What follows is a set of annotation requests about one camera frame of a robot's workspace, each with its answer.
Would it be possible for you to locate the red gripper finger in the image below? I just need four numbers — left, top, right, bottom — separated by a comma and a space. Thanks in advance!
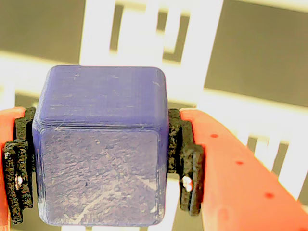
167, 108, 308, 231
0, 106, 37, 231

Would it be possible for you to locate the blue cube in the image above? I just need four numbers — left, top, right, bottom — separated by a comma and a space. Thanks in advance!
32, 64, 168, 227

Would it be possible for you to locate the black white marker mat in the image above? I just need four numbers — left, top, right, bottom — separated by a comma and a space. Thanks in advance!
0, 0, 308, 231

